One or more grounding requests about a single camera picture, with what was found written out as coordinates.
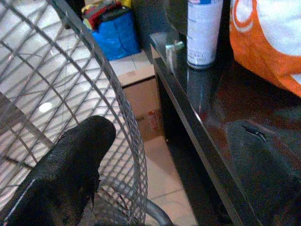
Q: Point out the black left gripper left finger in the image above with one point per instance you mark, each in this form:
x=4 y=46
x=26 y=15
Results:
x=65 y=169

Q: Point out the white spray can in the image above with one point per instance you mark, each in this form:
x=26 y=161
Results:
x=202 y=33

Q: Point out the blue plastic bag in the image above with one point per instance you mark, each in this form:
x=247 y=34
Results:
x=116 y=35

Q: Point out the orange and white plastic bag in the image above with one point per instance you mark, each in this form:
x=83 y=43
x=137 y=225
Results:
x=268 y=37

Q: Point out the black glossy table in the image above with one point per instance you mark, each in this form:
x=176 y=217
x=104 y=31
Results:
x=223 y=117

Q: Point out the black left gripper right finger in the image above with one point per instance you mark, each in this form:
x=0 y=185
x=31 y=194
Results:
x=263 y=169

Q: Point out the brown cardboard box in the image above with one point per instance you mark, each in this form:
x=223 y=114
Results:
x=143 y=103

